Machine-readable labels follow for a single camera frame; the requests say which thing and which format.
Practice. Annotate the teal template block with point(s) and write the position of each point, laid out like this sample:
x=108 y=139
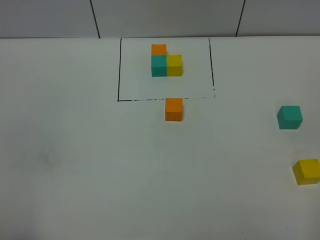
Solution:
x=159 y=65

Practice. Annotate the yellow template block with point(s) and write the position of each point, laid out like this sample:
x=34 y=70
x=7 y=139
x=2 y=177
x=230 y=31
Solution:
x=174 y=65

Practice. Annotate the orange template block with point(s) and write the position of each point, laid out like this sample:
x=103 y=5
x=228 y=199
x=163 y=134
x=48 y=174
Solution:
x=158 y=49

